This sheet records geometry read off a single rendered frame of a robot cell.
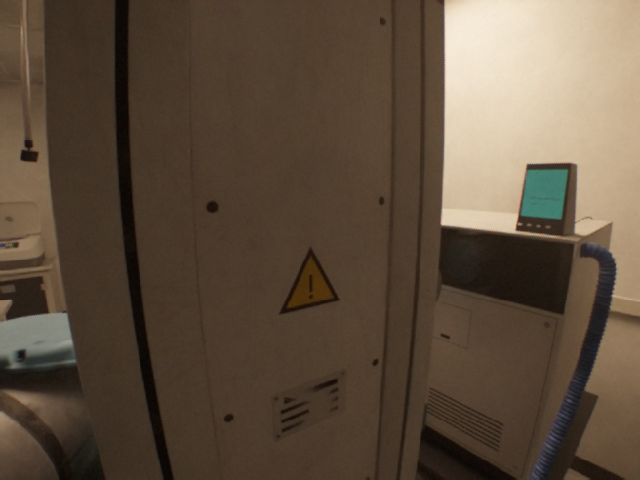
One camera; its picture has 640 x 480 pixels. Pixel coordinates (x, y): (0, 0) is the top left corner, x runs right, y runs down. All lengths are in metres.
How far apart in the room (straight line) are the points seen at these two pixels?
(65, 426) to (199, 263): 0.21
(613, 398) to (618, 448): 0.28
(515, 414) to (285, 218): 0.83
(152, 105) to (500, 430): 0.99
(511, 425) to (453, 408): 0.17
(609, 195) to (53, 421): 1.98
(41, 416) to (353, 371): 0.28
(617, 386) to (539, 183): 1.46
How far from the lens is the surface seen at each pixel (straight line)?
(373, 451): 0.43
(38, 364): 0.36
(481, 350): 0.93
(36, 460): 0.34
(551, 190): 0.85
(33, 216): 4.41
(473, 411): 1.02
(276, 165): 0.24
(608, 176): 1.92
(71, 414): 0.37
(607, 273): 0.84
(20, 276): 4.03
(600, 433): 2.28
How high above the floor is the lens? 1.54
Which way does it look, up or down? 9 degrees down
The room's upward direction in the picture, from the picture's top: straight up
